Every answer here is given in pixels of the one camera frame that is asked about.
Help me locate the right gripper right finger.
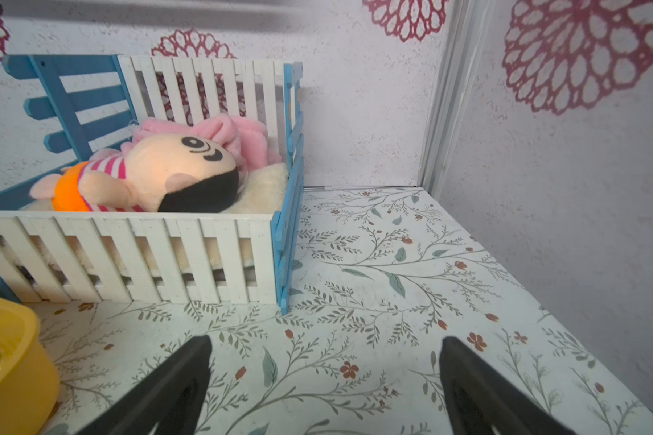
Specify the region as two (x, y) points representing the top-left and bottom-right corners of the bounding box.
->
(439, 336), (574, 435)

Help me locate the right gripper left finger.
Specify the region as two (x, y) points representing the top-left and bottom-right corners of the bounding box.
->
(79, 335), (212, 434)

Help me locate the yellow plastic storage box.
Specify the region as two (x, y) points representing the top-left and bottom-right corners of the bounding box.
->
(0, 298), (60, 434)

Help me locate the plush doll in crib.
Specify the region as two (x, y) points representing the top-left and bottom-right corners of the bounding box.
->
(29, 134), (244, 213)

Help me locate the cream crib mattress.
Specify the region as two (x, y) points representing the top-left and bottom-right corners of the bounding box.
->
(223, 163), (288, 215)

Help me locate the white blue toy crib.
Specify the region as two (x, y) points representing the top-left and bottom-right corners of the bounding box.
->
(0, 54), (304, 312)

